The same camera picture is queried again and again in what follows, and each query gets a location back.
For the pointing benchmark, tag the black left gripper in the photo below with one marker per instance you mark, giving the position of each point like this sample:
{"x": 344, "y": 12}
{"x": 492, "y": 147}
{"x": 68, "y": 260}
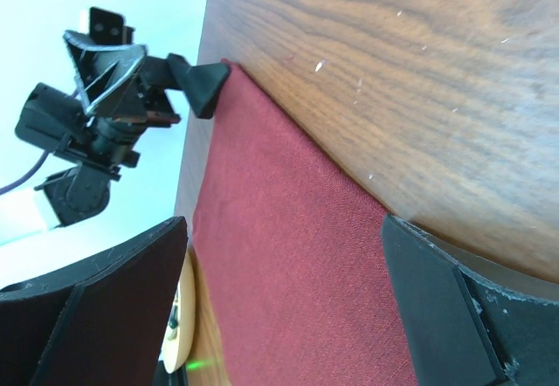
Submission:
{"x": 123, "y": 84}

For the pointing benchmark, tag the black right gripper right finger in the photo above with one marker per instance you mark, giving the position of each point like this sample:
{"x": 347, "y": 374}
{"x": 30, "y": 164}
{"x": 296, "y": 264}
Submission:
{"x": 468, "y": 320}

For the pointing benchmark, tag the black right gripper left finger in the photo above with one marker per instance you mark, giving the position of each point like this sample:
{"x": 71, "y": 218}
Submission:
{"x": 98, "y": 321}

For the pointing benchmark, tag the dark red cloth napkin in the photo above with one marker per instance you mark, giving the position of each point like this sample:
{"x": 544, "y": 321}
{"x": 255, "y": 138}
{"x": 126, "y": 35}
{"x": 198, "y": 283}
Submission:
{"x": 291, "y": 252}

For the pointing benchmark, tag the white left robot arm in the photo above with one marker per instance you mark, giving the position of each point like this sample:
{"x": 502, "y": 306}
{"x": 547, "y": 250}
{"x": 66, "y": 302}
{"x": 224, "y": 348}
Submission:
{"x": 97, "y": 148}

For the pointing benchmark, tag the cream round plate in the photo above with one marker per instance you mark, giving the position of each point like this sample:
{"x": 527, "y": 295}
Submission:
{"x": 175, "y": 353}

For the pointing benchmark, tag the green handled gold utensil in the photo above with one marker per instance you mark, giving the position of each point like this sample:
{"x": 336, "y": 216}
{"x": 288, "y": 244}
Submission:
{"x": 172, "y": 323}

